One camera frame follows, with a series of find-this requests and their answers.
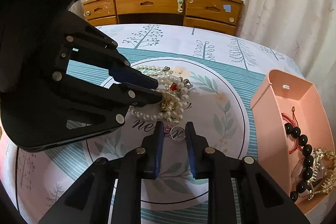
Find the tree pattern tablecloth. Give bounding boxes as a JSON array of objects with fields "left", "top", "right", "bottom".
[{"left": 54, "top": 61, "right": 190, "bottom": 148}]

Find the black bead bracelet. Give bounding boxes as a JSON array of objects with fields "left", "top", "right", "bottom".
[{"left": 283, "top": 122, "right": 315, "bottom": 202}]

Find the red string bracelet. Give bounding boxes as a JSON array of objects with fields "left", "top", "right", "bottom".
[{"left": 281, "top": 106, "right": 300, "bottom": 155}]

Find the white pearl necklace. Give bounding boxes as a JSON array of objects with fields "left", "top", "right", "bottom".
[{"left": 129, "top": 65, "right": 195, "bottom": 122}]

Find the white curtain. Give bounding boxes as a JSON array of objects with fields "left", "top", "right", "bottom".
[{"left": 239, "top": 0, "right": 335, "bottom": 83}]

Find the gold ornate bracelet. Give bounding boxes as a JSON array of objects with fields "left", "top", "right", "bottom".
[{"left": 305, "top": 147, "right": 336, "bottom": 201}]

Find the silver ring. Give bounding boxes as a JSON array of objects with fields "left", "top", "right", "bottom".
[{"left": 169, "top": 125, "right": 187, "bottom": 142}]

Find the pink plastic tray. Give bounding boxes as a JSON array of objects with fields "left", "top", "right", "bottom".
[{"left": 250, "top": 69, "right": 335, "bottom": 214}]

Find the wooden desk with drawers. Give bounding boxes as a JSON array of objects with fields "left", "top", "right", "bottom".
[{"left": 83, "top": 0, "right": 243, "bottom": 35}]

